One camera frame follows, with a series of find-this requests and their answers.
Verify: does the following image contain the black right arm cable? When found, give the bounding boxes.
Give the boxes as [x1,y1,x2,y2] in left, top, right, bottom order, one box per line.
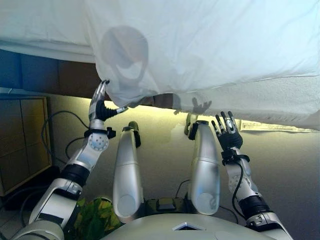
[231,159,245,218]

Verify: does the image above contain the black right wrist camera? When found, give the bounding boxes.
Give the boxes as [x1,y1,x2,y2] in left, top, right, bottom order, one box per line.
[221,148,251,166]

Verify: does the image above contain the green leafy plant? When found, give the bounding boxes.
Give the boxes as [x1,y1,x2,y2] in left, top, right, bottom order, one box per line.
[74,197,123,240]

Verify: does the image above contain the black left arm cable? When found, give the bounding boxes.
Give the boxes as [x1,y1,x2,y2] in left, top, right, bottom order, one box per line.
[41,111,91,161]

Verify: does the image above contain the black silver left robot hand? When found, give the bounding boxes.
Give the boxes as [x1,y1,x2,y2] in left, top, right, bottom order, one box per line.
[88,79,130,122]

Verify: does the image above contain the white fitted bed sheet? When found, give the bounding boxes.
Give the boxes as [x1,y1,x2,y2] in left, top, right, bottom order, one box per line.
[0,0,96,63]

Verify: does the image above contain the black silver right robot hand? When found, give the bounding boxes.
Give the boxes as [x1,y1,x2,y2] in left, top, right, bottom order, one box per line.
[211,111,244,151]

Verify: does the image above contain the silver robot torso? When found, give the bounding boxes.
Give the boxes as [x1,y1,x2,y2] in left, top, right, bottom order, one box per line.
[99,197,276,240]

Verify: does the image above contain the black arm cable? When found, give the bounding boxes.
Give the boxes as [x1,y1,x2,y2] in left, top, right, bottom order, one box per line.
[231,159,245,218]
[41,111,91,161]

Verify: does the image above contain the wooden nightstand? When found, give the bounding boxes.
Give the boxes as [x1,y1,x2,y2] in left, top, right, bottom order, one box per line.
[0,96,53,198]

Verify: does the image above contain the dark brown bed frame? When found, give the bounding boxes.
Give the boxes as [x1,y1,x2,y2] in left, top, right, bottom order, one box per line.
[0,48,176,111]

